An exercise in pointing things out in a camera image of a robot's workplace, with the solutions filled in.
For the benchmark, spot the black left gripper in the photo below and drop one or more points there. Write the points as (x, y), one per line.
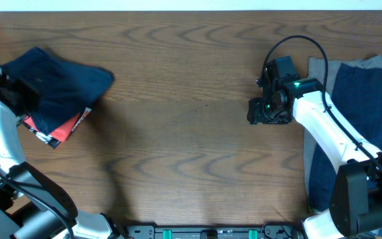
(20, 96)

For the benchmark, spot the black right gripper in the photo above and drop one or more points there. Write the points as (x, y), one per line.
(256, 114)

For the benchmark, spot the dark blue denim shorts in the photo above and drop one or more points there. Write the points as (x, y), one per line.
(65, 88)

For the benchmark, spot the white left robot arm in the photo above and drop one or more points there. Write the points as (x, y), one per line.
(31, 204)

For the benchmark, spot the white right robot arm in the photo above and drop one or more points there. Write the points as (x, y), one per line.
(355, 206)

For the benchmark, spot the black white printed garment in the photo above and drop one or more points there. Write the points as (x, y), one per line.
(51, 141)

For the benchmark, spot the red folded t-shirt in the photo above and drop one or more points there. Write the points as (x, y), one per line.
(60, 133)

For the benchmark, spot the grey folded garment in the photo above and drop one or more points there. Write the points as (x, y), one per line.
(320, 129)

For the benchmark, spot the dark blue denim garment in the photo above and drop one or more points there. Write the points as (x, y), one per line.
(357, 94)

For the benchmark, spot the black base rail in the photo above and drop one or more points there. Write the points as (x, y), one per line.
(272, 230)

